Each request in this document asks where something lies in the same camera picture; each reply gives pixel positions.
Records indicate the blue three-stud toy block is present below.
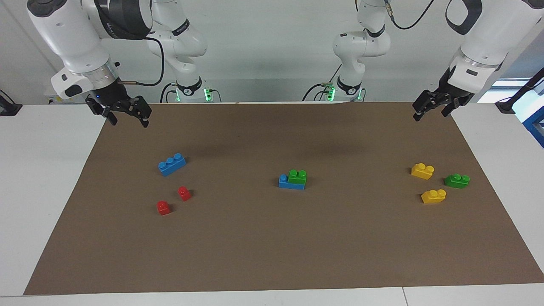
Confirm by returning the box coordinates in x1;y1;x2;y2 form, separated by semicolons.
278;174;306;190
158;153;187;177

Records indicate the yellow two-stud toy block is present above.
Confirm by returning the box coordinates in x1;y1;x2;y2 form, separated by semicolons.
411;163;435;180
421;189;447;204

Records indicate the black table clamp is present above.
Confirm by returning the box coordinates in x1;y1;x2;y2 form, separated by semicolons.
0;90;23;116

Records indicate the brown table mat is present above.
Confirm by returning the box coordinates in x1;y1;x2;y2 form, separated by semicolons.
23;102;544;295

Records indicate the black right base cable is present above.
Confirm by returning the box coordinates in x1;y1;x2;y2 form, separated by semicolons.
160;83;221;103

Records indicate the black base cable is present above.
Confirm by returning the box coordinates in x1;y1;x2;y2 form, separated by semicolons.
303;64;343;102
160;83;221;103

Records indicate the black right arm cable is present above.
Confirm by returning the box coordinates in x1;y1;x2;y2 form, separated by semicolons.
117;37;165;87

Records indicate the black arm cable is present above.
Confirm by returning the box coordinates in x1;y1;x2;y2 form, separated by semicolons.
385;0;436;30
117;37;165;87

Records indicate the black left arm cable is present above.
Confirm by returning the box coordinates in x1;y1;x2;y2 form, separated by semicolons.
385;0;436;30

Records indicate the blue metal frame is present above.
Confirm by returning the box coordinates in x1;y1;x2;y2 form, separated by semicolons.
522;87;544;148

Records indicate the black left base cable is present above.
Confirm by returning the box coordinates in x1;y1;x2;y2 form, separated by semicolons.
303;64;343;102

